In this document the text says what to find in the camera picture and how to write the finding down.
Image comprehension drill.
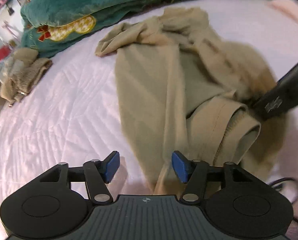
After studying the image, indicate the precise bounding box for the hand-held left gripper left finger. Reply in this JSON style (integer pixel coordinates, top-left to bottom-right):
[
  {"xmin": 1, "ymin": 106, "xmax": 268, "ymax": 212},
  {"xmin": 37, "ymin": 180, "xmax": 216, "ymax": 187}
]
[{"xmin": 39, "ymin": 151, "xmax": 121, "ymax": 203}]

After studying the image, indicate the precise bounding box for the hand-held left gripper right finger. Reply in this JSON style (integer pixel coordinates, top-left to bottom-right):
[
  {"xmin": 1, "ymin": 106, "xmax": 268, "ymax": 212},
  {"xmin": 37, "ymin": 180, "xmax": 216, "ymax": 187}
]
[{"xmin": 171, "ymin": 151, "xmax": 254, "ymax": 203}]

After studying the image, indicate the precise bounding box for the khaki t-shirt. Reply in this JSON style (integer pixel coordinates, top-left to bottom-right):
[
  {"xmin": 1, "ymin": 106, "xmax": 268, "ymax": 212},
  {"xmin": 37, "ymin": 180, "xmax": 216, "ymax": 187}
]
[{"xmin": 95, "ymin": 6, "xmax": 287, "ymax": 195}]

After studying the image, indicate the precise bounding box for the pile of khaki clothes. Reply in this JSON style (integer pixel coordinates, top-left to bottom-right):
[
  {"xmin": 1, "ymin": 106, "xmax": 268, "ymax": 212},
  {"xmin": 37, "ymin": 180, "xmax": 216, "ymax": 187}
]
[{"xmin": 0, "ymin": 47, "xmax": 53, "ymax": 107}]

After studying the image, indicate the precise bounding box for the pink pillow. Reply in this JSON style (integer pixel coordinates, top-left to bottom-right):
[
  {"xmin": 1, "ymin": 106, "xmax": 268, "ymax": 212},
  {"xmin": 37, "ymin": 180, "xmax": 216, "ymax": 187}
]
[{"xmin": 268, "ymin": 0, "xmax": 298, "ymax": 30}]

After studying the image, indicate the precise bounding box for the red box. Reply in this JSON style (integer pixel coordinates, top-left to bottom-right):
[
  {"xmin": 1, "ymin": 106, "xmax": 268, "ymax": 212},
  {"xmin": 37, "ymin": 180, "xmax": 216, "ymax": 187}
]
[{"xmin": 0, "ymin": 46, "xmax": 10, "ymax": 63}]

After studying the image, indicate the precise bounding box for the green plush blanket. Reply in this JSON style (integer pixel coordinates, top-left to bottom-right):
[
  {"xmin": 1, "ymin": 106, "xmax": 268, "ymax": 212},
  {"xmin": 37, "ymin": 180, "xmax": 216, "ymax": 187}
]
[{"xmin": 20, "ymin": 0, "xmax": 272, "ymax": 59}]

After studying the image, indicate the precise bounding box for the black cable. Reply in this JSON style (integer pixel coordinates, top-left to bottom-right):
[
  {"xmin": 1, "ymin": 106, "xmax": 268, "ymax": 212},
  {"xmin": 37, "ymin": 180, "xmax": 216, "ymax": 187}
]
[{"xmin": 270, "ymin": 177, "xmax": 298, "ymax": 203}]

